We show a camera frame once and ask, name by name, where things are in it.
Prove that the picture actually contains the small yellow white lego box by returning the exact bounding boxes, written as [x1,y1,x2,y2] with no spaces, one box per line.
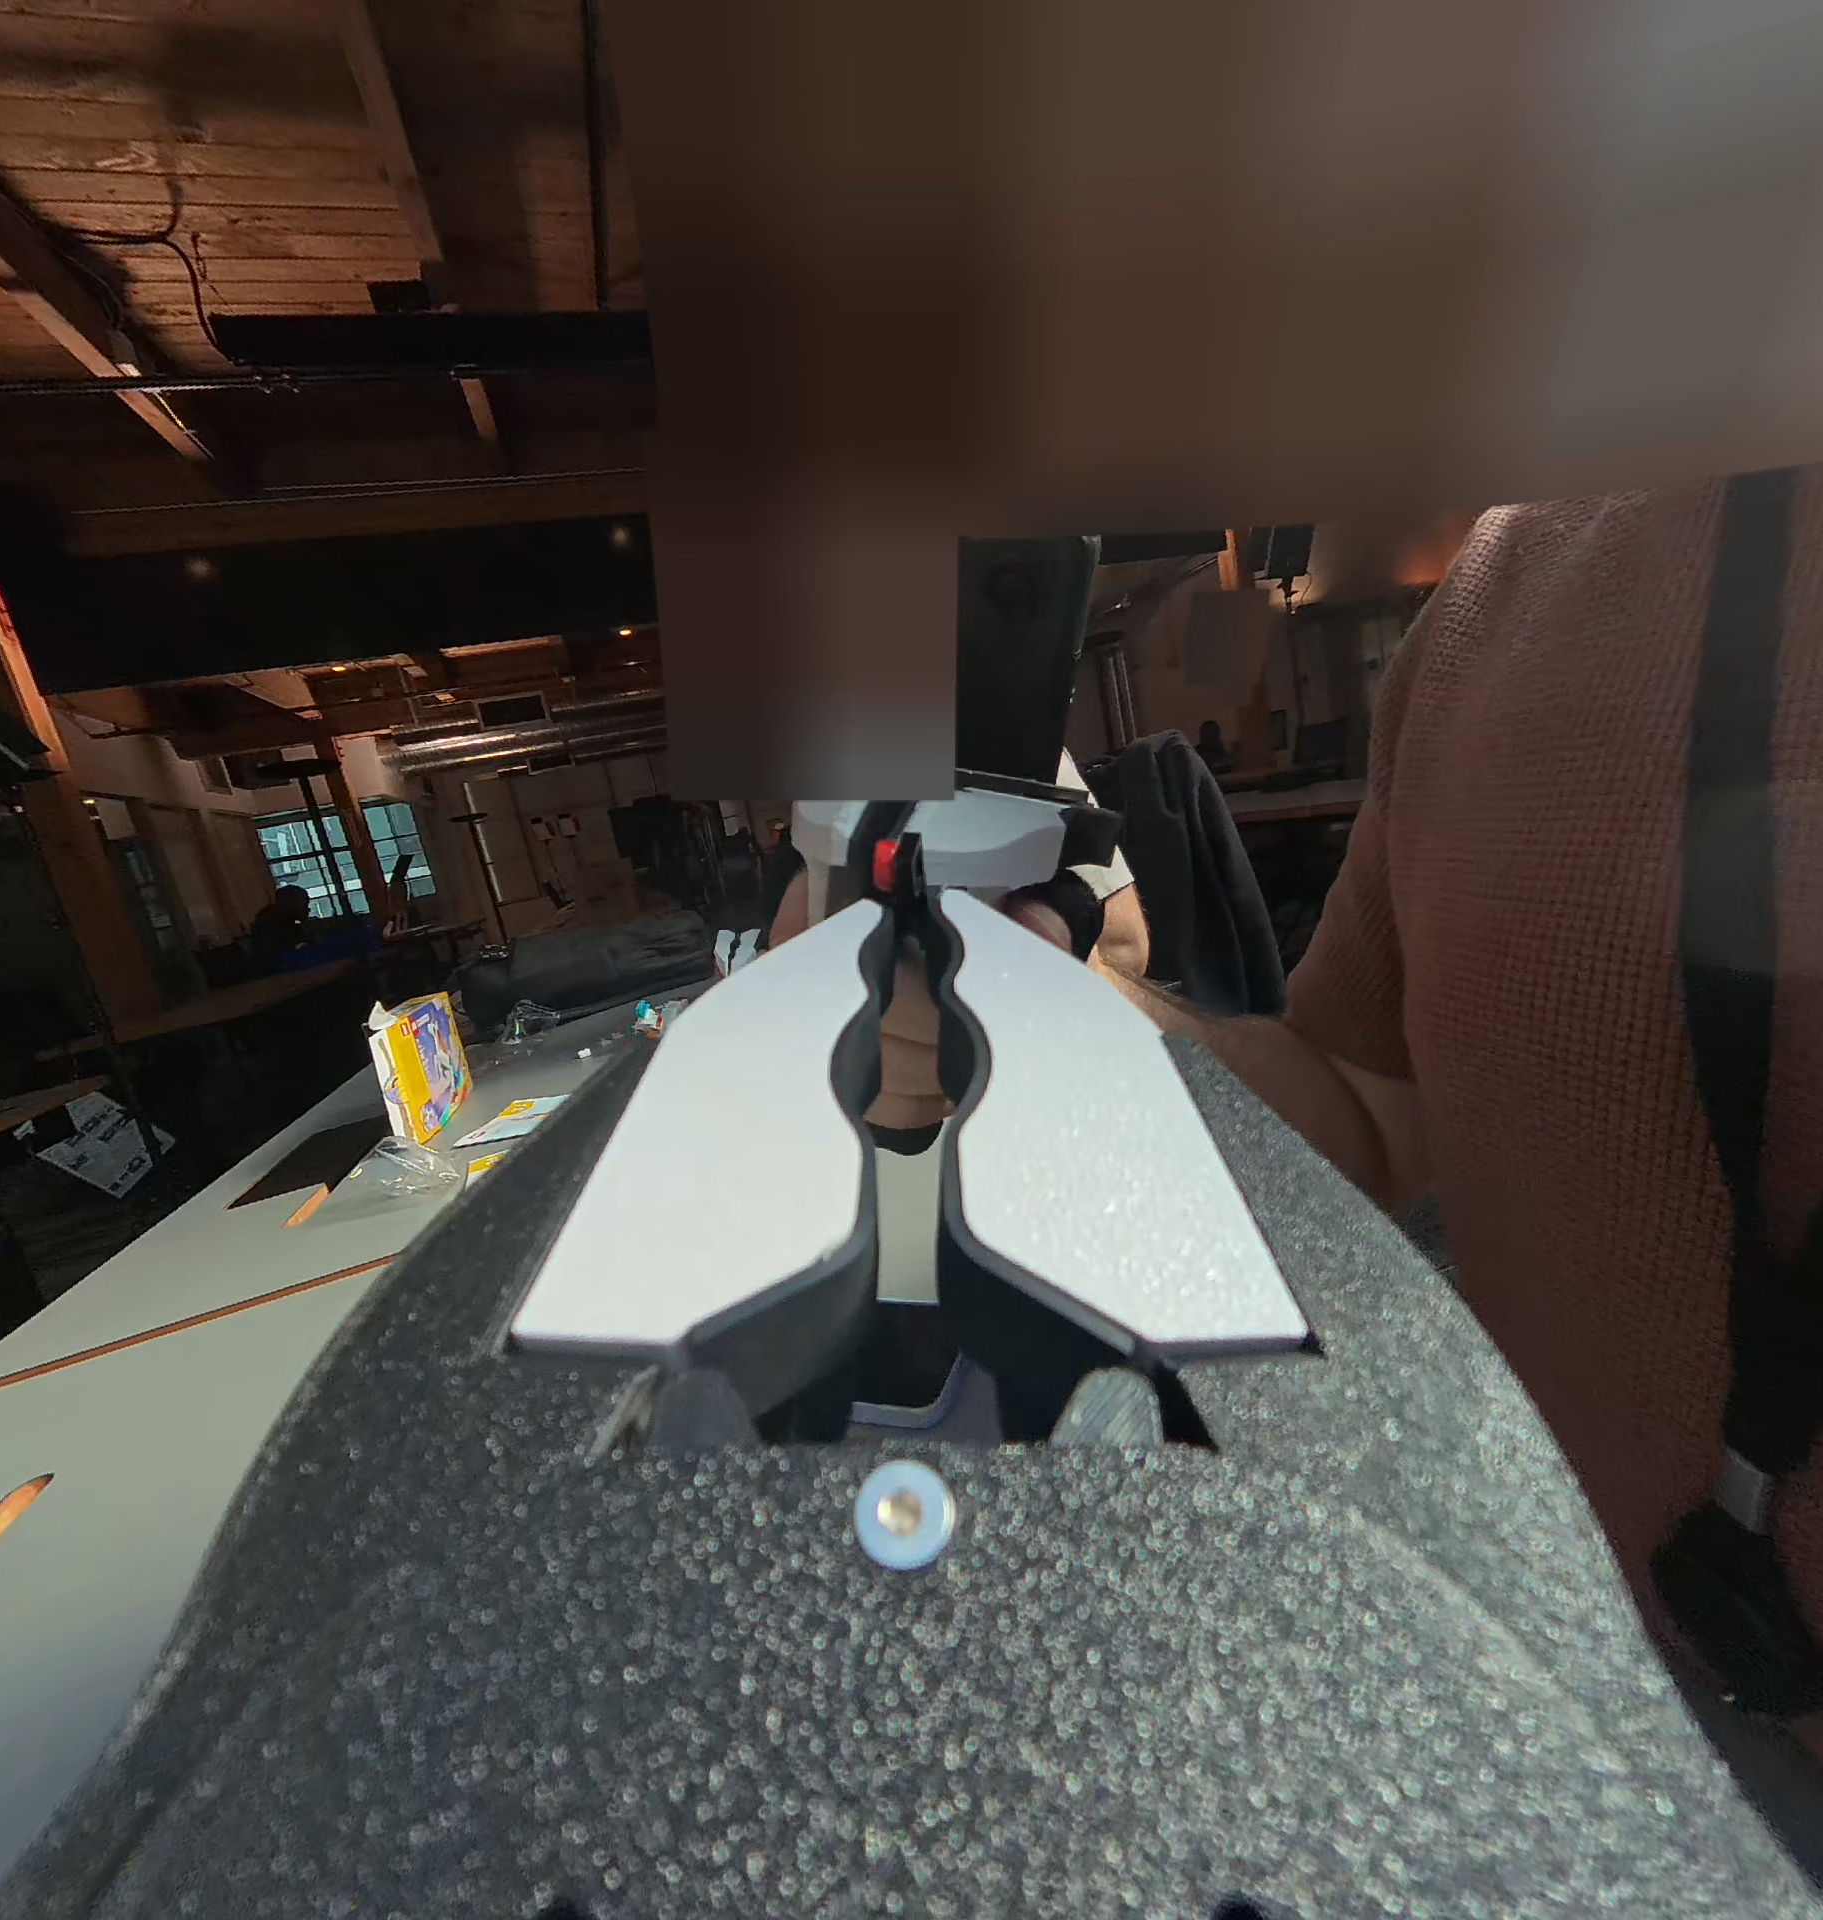
[368,991,476,1143]

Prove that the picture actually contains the metal ventilation duct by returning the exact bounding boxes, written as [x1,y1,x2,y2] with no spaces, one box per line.
[392,705,670,773]

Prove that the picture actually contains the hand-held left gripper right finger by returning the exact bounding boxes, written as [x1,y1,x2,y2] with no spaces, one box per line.
[923,889,1310,1414]

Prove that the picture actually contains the white printed paper sheet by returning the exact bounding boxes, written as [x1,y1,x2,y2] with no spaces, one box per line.
[31,1093,177,1200]

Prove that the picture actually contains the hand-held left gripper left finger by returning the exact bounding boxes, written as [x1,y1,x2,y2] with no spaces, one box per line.
[510,897,898,1422]

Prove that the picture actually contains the arched window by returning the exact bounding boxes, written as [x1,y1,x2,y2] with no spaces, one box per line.
[255,802,436,909]

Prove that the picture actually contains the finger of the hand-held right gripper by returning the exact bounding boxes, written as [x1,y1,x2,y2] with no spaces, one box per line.
[914,795,1075,899]
[791,798,916,919]

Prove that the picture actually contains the white smartphone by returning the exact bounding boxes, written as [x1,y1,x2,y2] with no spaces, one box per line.
[849,1295,961,1426]

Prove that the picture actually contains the person's right hand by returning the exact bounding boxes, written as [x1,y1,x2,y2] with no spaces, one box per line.
[858,979,956,1137]

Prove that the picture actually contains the black chest strap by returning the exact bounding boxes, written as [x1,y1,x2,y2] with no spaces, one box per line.
[1654,472,1823,1719]

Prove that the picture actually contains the black jacket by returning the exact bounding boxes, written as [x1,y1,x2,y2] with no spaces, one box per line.
[1091,732,1288,1021]

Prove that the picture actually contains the black duffel bag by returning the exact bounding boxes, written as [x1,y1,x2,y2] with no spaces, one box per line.
[452,905,717,1021]

